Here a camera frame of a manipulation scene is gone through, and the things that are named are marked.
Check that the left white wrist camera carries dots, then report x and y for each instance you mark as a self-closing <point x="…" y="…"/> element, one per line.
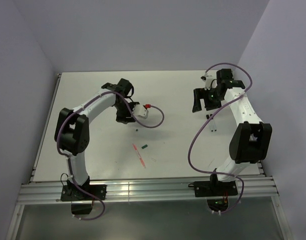
<point x="140" y="111"/>

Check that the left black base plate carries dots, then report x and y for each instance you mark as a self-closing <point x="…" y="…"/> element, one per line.
<point x="71" y="193"/>

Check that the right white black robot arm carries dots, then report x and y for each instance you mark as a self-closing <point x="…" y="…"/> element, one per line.
<point x="252" y="136"/>

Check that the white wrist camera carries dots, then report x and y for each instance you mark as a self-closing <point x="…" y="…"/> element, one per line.
<point x="209" y="80"/>
<point x="140" y="111"/>

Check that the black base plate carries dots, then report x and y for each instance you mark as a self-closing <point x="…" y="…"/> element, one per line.
<point x="210" y="189"/>
<point x="71" y="193"/>

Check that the grey pen diagonal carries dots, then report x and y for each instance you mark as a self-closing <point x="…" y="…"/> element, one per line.
<point x="210" y="123"/>

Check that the black box under rail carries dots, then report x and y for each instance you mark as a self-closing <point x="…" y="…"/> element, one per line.
<point x="81" y="209"/>

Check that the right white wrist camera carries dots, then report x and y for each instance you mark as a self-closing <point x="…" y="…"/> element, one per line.
<point x="209" y="80"/>

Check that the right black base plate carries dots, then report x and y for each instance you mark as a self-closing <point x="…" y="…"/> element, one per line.
<point x="210" y="189"/>

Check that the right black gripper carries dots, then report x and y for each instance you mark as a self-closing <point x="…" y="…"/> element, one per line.
<point x="200" y="93"/>

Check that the red pen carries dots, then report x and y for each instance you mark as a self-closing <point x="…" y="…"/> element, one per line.
<point x="139" y="155"/>

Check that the aluminium rail frame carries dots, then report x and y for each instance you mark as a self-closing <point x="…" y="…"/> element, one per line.
<point x="144" y="190"/>

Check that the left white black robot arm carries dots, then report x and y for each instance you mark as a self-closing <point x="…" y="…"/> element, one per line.
<point x="72" y="136"/>

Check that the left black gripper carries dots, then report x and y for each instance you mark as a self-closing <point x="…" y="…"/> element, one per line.
<point x="128" y="117"/>

